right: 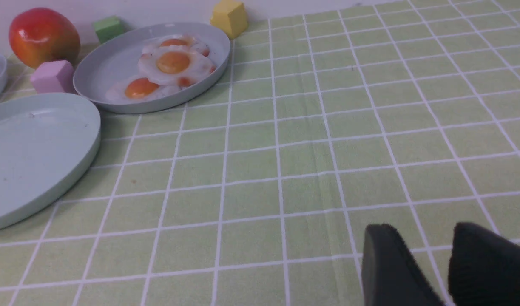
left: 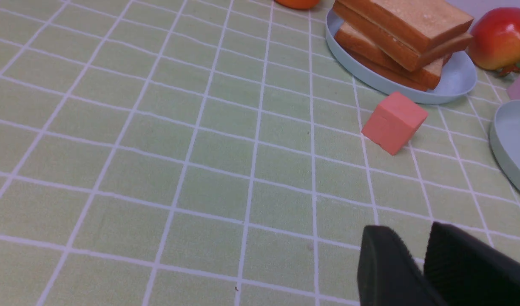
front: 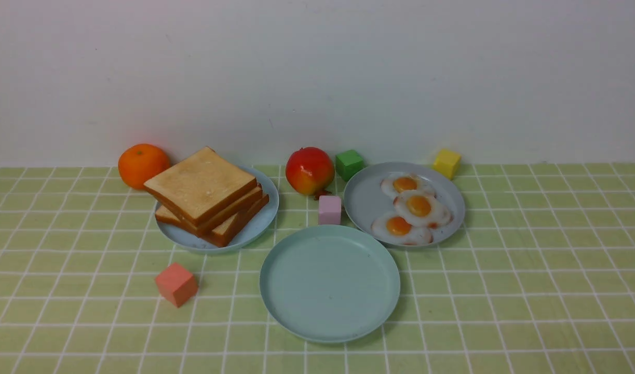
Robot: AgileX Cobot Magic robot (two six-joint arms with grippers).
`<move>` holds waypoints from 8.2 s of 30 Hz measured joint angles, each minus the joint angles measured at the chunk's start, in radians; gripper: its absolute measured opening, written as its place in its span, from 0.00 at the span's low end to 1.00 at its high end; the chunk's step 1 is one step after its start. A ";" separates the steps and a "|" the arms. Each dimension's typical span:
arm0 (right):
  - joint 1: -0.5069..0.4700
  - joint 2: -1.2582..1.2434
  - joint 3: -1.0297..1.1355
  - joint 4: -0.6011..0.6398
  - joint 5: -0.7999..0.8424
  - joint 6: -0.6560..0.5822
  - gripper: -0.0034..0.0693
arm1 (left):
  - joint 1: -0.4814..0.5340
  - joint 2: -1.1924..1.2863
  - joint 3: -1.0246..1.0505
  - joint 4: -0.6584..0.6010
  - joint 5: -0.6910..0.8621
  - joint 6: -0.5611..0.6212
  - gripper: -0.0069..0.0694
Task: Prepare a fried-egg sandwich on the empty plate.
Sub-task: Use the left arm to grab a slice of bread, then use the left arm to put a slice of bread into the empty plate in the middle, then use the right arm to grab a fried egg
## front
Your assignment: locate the teal empty front plate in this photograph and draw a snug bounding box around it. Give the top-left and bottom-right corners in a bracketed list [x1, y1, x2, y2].
[259, 225, 401, 345]

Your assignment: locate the yellow cube block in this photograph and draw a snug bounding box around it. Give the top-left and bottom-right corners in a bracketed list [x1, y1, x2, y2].
[432, 149, 462, 180]

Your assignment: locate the light blue bread plate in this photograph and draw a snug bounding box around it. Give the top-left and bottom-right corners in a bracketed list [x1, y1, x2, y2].
[156, 164, 280, 255]

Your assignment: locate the grey egg plate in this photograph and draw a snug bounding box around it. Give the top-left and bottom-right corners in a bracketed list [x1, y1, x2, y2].
[343, 162, 466, 248]

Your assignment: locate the fried egg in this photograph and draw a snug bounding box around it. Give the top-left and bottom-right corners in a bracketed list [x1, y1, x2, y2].
[381, 172, 437, 199]
[393, 190, 453, 228]
[370, 211, 433, 246]

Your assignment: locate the orange fruit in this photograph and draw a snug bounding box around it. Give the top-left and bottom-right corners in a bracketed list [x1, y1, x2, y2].
[118, 143, 171, 190]

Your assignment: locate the green cube block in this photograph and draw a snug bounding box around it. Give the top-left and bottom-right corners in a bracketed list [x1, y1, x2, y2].
[335, 149, 366, 182]

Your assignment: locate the pink cube block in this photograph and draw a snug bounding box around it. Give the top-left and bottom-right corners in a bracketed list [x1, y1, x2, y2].
[318, 195, 343, 225]

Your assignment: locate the salmon red cube block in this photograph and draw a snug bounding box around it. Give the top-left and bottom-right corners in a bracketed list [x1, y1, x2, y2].
[154, 262, 198, 308]

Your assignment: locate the red apple fruit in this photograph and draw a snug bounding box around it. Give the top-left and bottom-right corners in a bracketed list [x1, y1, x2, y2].
[286, 146, 335, 201]

